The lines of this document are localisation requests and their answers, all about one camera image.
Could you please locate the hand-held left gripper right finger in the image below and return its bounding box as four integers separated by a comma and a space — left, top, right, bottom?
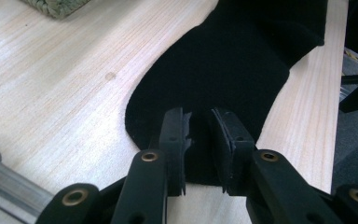
209, 106, 345, 224

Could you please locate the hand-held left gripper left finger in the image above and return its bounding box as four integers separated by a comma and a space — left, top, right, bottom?
110, 106, 194, 224

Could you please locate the black sock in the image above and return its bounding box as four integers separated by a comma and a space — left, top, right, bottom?
124, 0, 329, 188

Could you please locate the green woven basket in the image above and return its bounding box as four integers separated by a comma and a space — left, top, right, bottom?
21, 0, 91, 20

